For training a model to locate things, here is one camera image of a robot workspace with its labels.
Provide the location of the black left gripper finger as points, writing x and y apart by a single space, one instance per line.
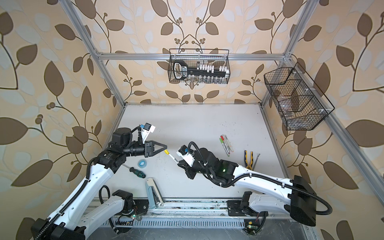
157 150
158 145

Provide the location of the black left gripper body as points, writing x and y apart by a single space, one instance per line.
137 149

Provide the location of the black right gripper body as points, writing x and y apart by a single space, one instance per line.
197 168

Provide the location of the white marker yellow end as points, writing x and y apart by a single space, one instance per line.
173 158

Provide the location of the white marker green end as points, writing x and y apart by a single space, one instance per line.
224 146

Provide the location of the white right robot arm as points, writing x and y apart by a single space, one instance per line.
294 197

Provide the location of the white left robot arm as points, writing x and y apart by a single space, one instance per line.
68 221

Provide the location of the blue tape roll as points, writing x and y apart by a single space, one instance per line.
142 163

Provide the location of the yellow black pliers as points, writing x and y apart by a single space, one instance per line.
249 160

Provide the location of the green black screwdriver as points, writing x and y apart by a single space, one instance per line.
138 173

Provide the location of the blue white stapler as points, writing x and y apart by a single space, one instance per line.
154 196

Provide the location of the black socket holder tool set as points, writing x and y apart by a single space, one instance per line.
184 71

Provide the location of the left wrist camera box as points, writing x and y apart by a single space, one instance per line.
146 129

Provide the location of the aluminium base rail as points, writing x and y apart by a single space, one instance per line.
189 213

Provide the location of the aluminium frame corner post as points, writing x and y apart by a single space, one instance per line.
70 11

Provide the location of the black wire basket right wall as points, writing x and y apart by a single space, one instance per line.
300 101

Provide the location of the black wire basket wall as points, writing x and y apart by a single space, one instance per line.
300 101
216 57

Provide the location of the black wire basket back wall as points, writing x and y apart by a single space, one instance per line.
216 57

